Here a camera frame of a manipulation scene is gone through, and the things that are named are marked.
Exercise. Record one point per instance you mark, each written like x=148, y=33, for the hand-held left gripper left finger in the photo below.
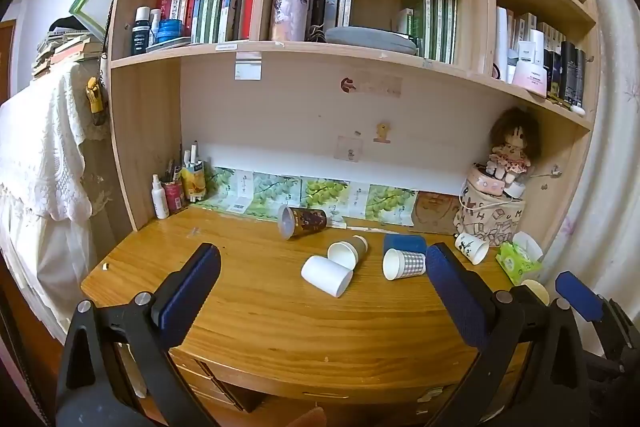
x=192, y=292

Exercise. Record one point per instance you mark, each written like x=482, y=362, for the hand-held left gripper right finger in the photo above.
x=457, y=302

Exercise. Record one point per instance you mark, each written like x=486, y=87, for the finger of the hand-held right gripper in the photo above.
x=579, y=296

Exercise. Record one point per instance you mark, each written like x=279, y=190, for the beige paper cup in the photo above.
x=536, y=289

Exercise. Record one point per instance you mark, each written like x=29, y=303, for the white cup with black print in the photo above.
x=472, y=247

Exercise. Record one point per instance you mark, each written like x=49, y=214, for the checkered paper cup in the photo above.
x=404, y=263

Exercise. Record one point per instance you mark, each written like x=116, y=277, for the brown paper cup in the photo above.
x=347, y=252

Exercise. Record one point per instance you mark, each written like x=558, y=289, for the plain white paper cup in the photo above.
x=327, y=276

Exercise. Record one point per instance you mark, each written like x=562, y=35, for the dark patterned paper cup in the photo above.
x=306, y=222

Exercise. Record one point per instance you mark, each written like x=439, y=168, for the green tissue pack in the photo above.
x=520, y=261

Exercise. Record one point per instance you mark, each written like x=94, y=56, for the wooden desk drawers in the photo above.
x=210, y=374

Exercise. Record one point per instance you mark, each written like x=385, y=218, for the letter print fabric basket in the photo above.
x=492, y=219

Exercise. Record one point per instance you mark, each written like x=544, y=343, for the brown paper sheet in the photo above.
x=436, y=209

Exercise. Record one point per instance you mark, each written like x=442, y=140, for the red pen holder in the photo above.
x=174, y=197

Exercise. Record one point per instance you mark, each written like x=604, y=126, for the white spray bottle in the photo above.
x=160, y=199

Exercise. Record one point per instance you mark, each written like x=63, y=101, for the yellow pen holder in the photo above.
x=195, y=181

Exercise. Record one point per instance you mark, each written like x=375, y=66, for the pink box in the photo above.
x=486, y=179

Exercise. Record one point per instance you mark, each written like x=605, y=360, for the row of leaf pattern boxes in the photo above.
x=310, y=194

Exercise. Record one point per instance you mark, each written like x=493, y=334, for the brown haired rag doll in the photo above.
x=512, y=147

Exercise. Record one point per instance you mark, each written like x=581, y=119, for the wooden bookshelf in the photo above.
x=145, y=132

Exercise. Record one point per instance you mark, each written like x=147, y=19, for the yellow bear sticker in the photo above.
x=382, y=133

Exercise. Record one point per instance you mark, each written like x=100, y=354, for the white lace cloth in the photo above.
x=45, y=147

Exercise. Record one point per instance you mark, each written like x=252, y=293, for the yellow hanging toy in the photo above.
x=95, y=99

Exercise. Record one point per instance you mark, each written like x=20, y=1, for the black cosmetic bottles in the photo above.
x=570, y=74

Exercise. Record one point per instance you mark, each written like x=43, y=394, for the white pink lotion bottle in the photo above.
x=532, y=76

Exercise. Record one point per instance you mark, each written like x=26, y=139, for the white shelf label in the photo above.
x=248, y=68

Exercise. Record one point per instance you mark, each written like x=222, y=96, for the blue jar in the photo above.
x=170, y=32

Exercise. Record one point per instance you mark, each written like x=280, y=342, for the row of white boxes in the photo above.
x=515, y=39

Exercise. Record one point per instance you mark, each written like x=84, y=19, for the black bottle white cap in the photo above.
x=141, y=32

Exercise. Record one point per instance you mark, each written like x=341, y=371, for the grey pouch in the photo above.
x=370, y=40

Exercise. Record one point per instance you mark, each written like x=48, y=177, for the stack of old books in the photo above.
x=62, y=47

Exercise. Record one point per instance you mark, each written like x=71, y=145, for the row of red green books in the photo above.
x=210, y=4

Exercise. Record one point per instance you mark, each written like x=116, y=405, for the red wall sticker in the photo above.
x=346, y=84

